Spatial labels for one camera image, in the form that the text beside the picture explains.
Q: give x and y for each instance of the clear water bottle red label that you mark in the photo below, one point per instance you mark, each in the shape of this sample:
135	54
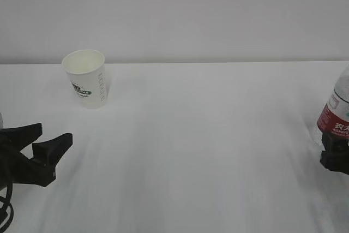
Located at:
334	117

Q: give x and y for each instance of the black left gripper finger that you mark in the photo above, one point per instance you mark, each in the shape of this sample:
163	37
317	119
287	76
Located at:
50	152
14	140

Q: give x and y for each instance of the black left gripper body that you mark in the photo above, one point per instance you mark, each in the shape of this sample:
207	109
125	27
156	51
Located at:
18	169

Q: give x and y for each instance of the white paper cup green logo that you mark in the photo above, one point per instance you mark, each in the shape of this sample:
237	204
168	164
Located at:
86	72

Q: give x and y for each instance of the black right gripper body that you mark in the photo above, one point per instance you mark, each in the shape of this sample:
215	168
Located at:
337	162

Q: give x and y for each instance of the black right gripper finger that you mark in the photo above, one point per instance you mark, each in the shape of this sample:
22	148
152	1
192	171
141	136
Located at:
333	143

